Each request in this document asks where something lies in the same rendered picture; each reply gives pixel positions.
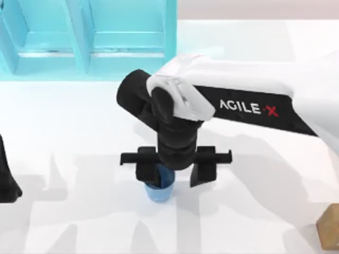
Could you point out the blue cup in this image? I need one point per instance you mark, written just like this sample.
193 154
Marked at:
160 193

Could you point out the wooden block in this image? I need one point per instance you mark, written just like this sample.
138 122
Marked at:
329 230

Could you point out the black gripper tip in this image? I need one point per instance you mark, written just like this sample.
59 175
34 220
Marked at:
6 180

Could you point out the light blue rack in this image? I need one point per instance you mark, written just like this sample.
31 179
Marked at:
87 39

